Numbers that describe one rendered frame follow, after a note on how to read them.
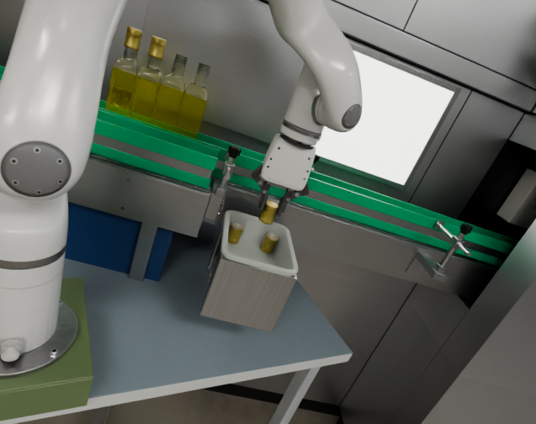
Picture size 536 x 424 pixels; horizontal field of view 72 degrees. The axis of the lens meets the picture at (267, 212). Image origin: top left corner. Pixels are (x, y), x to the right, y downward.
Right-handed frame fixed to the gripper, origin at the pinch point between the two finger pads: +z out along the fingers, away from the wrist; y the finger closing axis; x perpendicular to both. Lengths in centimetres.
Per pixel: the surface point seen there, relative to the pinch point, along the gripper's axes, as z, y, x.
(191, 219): 13.0, 16.1, -6.5
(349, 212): 2.9, -25.6, -18.8
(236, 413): 110, -26, -32
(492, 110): -36, -62, -39
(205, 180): 2.8, 15.6, -8.4
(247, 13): -36, 18, -34
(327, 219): 6.1, -19.8, -16.9
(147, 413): 110, 11, -24
